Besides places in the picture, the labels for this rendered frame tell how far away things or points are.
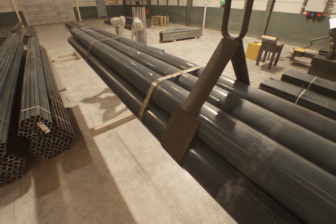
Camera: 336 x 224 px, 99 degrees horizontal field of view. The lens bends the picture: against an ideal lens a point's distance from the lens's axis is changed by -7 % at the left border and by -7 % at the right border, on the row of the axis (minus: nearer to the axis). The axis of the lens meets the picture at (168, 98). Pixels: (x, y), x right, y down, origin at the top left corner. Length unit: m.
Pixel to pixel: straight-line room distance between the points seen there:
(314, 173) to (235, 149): 0.21
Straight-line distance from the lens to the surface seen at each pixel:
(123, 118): 2.82
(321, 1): 9.95
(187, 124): 0.67
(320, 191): 0.58
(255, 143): 0.59
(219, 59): 0.69
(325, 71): 5.79
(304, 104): 3.60
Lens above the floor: 1.84
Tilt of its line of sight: 32 degrees down
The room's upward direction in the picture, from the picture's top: straight up
